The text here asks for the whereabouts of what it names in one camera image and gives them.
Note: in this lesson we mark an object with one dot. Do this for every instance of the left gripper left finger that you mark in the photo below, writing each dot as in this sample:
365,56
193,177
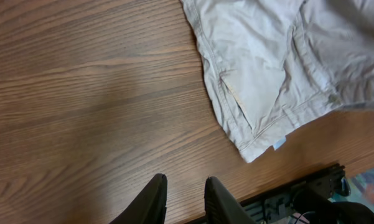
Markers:
149,206

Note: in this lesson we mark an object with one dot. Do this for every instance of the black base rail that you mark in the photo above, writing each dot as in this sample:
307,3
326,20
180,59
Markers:
276,204

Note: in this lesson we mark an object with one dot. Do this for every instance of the beige cotton shorts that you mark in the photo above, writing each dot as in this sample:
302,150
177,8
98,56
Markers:
271,66

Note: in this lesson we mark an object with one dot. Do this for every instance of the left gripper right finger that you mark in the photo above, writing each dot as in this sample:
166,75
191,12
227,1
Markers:
220,205

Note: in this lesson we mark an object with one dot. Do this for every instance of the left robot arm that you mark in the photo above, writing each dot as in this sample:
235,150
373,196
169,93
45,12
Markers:
339,211

